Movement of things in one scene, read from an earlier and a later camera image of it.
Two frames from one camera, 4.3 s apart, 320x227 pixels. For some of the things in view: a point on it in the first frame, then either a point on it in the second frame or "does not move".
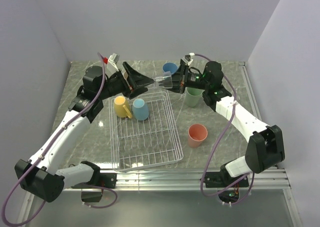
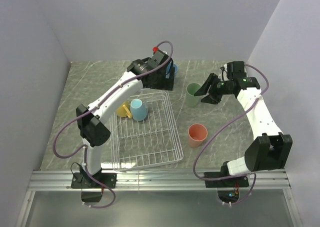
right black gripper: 177,85 to 212,80
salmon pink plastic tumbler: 196,133 does not move
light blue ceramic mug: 140,109 does not move
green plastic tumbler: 193,96 does not move
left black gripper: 136,79 to 167,84
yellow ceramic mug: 121,107 does not move
